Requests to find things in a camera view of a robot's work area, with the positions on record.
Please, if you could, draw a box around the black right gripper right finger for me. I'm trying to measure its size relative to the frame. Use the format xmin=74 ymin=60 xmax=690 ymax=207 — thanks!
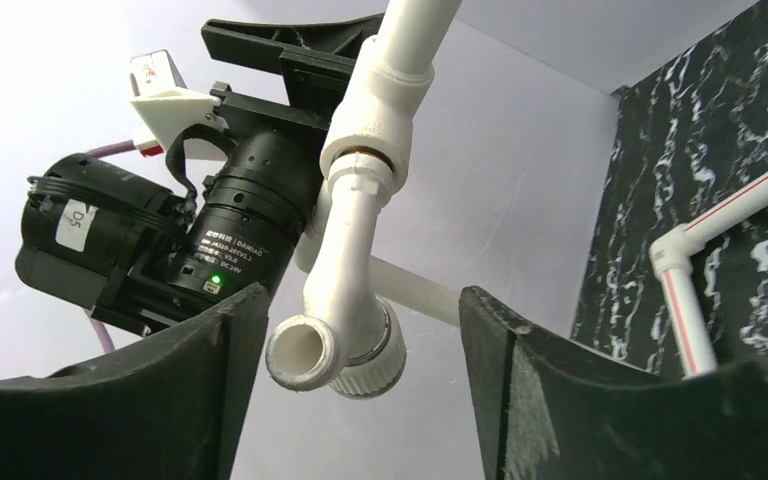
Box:
xmin=459 ymin=286 xmax=768 ymax=479

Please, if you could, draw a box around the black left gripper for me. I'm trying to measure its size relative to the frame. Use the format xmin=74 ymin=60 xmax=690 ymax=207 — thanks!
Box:
xmin=201 ymin=13 xmax=384 ymax=143

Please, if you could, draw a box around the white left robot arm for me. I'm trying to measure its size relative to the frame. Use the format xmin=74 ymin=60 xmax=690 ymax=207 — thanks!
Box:
xmin=15 ymin=14 xmax=382 ymax=336

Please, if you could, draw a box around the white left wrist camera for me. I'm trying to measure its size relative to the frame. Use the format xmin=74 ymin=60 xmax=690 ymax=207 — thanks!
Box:
xmin=129 ymin=50 xmax=227 ymax=157

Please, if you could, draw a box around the white PVC pipe frame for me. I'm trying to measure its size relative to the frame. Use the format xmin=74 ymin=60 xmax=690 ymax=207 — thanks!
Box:
xmin=293 ymin=0 xmax=768 ymax=379

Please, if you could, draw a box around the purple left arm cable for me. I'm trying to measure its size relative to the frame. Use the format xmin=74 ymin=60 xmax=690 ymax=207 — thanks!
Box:
xmin=85 ymin=139 xmax=140 ymax=354

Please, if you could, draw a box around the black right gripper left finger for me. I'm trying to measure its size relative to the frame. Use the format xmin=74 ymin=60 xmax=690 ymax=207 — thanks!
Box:
xmin=0 ymin=284 xmax=271 ymax=479

